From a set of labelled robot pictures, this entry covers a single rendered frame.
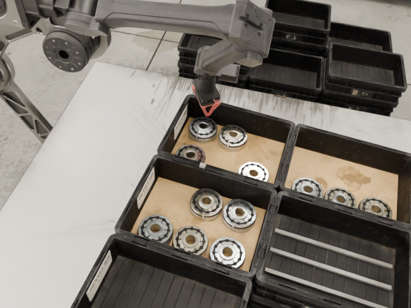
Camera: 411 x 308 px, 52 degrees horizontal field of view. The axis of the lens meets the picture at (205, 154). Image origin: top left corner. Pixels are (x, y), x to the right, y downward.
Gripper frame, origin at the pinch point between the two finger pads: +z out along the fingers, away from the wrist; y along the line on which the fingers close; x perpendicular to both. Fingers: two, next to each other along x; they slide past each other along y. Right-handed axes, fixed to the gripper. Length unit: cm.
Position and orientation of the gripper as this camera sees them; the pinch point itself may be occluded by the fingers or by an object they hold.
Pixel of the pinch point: (204, 107)
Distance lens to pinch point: 144.9
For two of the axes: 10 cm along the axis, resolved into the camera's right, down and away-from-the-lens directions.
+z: -0.5, 6.3, 7.7
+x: -9.4, 2.2, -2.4
